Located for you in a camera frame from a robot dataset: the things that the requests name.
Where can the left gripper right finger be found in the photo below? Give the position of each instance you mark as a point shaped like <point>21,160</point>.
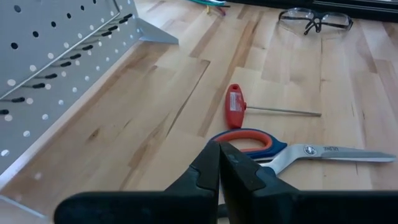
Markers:
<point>295,207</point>

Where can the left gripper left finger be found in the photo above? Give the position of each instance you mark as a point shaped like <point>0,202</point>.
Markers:
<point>140,207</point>

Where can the clear safety glasses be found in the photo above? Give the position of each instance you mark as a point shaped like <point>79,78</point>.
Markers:
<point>315,23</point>

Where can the white metal pegboard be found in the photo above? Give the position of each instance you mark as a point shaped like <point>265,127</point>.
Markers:
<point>25,59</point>

